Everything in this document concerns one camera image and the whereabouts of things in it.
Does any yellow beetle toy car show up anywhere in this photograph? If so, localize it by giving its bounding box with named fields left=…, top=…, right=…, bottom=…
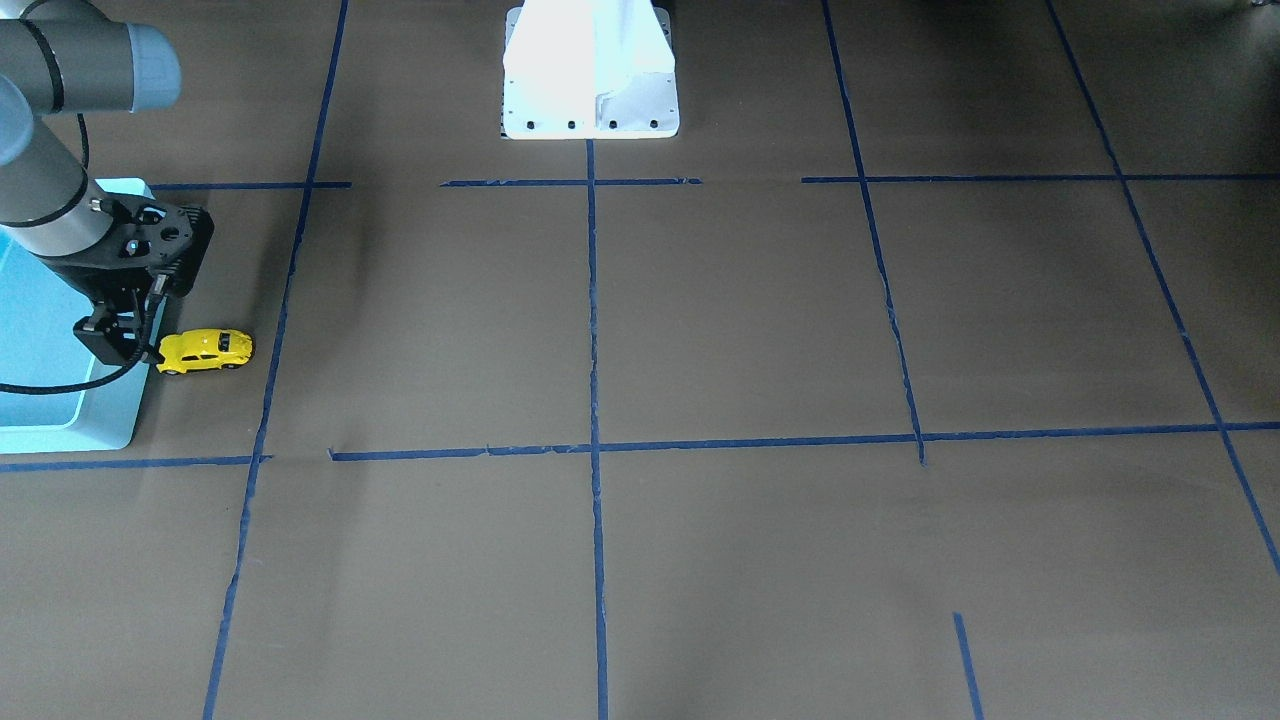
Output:
left=156, top=328, right=255, bottom=375

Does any light blue plastic bin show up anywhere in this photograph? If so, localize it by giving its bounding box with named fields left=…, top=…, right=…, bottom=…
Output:
left=1, top=236, right=150, bottom=455

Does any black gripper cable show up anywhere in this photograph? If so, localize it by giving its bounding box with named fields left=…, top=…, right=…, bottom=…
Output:
left=0, top=110, right=166, bottom=397

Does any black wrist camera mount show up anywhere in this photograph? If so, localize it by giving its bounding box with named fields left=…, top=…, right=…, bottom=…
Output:
left=97, top=193, right=215, bottom=299

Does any white pillar mount base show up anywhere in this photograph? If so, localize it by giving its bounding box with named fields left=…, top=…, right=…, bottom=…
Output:
left=500, top=1, right=681, bottom=141

